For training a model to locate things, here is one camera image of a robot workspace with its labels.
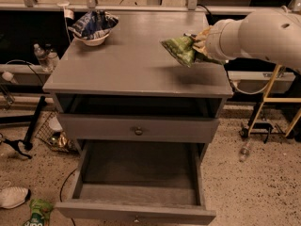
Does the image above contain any green jalapeno chip bag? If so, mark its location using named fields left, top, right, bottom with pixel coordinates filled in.
left=161, top=36, right=226, bottom=67

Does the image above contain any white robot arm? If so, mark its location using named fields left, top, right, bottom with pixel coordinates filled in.
left=192, top=8, right=301, bottom=69

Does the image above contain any grey wooden drawer cabinet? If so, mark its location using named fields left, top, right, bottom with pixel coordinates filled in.
left=42, top=10, right=234, bottom=153

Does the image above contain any blue chip bag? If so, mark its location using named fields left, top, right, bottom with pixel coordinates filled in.
left=68, top=10, right=119, bottom=40

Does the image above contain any closed upper grey drawer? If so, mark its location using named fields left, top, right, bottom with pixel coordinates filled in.
left=58, top=114, right=219, bottom=143

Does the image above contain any open lower grey drawer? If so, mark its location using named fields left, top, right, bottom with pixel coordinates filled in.
left=56, top=140, right=216, bottom=225

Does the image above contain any green snack bag on floor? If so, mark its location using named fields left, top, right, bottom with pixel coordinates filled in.
left=22, top=199, right=54, bottom=226

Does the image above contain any small dark blue packet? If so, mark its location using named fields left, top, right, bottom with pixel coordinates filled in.
left=184, top=33, right=197, bottom=38

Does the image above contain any white bowl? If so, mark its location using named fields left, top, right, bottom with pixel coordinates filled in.
left=75, top=34, right=110, bottom=47

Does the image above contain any plastic bottle on floor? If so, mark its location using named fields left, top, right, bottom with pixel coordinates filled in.
left=239, top=139, right=252, bottom=162

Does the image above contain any clear plastic water bottle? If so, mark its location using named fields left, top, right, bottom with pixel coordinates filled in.
left=34, top=43, right=52, bottom=73

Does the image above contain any black tripod stand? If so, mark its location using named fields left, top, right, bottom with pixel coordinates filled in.
left=0, top=95, right=47, bottom=160

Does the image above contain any white sneaker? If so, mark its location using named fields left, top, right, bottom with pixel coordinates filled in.
left=0, top=186, right=31, bottom=209

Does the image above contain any white cable on rail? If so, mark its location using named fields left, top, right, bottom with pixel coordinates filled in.
left=230, top=5, right=291, bottom=96

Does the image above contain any white lamp on rail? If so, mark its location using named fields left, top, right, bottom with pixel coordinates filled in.
left=57, top=0, right=74, bottom=20

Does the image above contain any wire mesh basket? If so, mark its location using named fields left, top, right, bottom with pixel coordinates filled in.
left=36, top=112, right=77, bottom=153

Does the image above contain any black floor cable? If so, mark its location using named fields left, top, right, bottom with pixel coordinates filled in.
left=58, top=168, right=78, bottom=226

